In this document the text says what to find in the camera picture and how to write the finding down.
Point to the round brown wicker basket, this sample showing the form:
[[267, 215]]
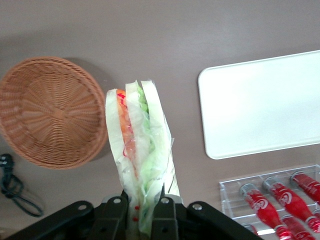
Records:
[[50, 115]]

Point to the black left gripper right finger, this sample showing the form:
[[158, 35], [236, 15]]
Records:
[[163, 220]]

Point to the clear acrylic bottle rack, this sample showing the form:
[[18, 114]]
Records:
[[230, 197]]

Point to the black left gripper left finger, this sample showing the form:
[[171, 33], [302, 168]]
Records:
[[112, 220]]

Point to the beige plastic tray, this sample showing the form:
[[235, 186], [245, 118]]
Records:
[[262, 105]]

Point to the triangle sandwich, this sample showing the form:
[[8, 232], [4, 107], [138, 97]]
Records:
[[140, 140]]

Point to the red cola bottle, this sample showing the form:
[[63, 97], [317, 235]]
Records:
[[316, 217], [308, 183], [300, 232], [287, 197], [262, 208]]

